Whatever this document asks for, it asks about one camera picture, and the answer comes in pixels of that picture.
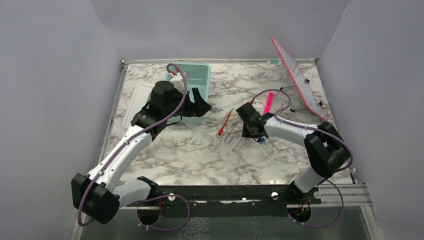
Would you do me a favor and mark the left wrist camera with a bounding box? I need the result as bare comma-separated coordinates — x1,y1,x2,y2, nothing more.
169,71,190,94

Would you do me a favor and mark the pink framed whiteboard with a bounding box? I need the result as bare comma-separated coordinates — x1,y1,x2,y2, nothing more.
271,36,328,121

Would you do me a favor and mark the glass stirring rod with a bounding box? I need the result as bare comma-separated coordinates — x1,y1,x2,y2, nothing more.
232,137,245,152

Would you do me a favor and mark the pink highlighter marker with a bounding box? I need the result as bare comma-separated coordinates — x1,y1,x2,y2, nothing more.
263,92,274,115

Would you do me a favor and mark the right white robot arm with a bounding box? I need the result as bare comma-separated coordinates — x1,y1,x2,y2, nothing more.
236,102,352,204

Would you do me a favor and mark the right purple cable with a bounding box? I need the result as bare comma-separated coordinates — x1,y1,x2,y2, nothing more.
250,88,355,229

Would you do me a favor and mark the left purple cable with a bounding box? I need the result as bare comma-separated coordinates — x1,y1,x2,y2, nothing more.
76,62,188,228

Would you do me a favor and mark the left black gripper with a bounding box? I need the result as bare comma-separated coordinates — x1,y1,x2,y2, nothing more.
164,87,212,119

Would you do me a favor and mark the white bin lid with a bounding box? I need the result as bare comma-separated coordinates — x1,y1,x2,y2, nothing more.
121,83,153,130

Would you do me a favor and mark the purple cable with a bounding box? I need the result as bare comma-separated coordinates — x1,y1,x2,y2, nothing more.
76,62,188,228
250,88,355,229

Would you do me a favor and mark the whiteboard stand rod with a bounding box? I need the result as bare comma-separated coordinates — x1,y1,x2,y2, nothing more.
280,85,296,91

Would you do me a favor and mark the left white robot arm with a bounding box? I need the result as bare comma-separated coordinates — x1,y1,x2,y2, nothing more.
71,80,212,224

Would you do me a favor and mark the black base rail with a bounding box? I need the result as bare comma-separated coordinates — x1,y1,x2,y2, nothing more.
129,184,322,218

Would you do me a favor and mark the teal plastic bin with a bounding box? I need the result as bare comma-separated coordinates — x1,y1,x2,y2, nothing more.
164,62,212,125

